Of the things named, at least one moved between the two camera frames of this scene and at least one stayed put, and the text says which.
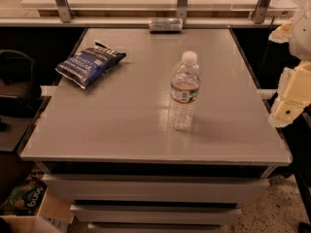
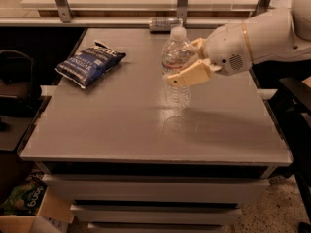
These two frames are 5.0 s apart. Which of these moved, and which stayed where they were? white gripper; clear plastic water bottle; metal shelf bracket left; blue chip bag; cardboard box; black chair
Moved: clear plastic water bottle; white gripper
Stayed: blue chip bag; black chair; metal shelf bracket left; cardboard box
